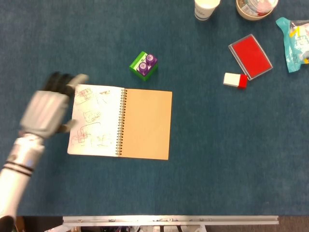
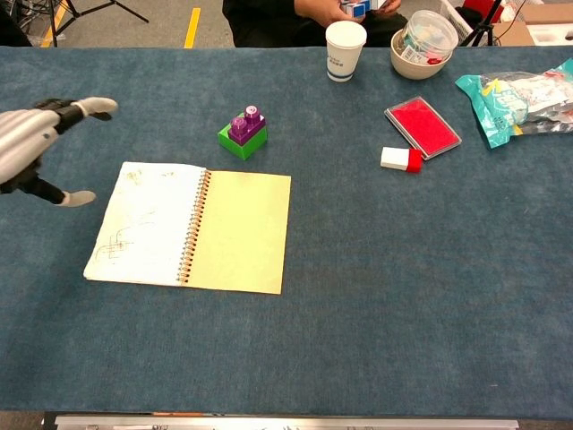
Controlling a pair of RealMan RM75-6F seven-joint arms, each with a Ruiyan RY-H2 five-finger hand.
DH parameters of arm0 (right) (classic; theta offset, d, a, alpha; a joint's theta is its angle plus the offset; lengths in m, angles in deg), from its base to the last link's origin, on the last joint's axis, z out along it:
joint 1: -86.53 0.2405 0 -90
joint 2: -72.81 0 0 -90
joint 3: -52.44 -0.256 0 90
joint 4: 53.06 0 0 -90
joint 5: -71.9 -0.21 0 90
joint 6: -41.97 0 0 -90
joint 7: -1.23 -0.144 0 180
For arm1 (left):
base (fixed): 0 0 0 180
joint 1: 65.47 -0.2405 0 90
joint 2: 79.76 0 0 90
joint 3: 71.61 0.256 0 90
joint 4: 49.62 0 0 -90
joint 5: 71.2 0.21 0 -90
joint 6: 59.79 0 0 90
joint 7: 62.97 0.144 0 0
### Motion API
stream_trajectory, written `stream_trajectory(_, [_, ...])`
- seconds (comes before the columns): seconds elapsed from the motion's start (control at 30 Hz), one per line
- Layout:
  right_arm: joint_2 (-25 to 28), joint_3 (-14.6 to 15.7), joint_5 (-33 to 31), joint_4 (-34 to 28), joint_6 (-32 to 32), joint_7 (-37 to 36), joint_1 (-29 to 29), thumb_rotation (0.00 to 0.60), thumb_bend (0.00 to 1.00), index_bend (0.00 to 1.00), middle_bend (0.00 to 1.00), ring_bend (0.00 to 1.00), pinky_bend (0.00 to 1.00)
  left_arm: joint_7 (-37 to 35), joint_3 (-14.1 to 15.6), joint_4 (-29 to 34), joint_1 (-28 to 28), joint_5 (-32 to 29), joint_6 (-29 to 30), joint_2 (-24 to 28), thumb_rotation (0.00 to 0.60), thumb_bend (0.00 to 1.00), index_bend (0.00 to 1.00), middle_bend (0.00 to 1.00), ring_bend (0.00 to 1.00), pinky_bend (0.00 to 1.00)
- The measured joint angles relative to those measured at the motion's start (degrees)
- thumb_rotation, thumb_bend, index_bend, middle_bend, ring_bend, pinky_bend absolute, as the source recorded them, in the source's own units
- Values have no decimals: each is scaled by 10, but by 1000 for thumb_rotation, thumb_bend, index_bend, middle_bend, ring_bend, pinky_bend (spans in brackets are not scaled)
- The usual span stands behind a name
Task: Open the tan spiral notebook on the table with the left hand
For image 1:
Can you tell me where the red ink pad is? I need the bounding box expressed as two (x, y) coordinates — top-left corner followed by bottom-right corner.
(228, 33), (273, 81)

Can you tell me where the white and red eraser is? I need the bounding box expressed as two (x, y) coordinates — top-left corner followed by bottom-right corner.
(223, 72), (249, 90)

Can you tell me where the blue felt table cloth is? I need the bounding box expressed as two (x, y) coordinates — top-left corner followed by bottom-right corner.
(0, 0), (309, 217)

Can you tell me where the white paper cup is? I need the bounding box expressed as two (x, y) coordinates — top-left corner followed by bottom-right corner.
(194, 0), (221, 22)

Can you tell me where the teal plastic snack bag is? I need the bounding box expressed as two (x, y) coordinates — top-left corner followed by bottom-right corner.
(276, 17), (309, 73)

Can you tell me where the green building block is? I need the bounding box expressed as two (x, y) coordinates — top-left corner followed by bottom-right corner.
(129, 51), (159, 82)

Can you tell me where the beige bowl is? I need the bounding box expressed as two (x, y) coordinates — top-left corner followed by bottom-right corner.
(235, 0), (279, 22)

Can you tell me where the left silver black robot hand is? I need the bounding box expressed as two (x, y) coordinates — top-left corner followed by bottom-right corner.
(19, 72), (90, 139)

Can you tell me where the aluminium profile rail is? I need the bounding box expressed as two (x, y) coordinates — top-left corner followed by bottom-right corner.
(62, 215), (280, 227)

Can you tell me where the yellow spiral notebook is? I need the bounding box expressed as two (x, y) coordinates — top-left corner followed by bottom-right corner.
(67, 84), (173, 161)

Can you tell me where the purple two-stud plastic toy brick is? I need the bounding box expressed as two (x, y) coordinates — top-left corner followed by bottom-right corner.
(136, 53), (158, 76)

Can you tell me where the clear plastic container with lid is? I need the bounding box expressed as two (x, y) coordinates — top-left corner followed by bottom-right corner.
(240, 0), (276, 17)

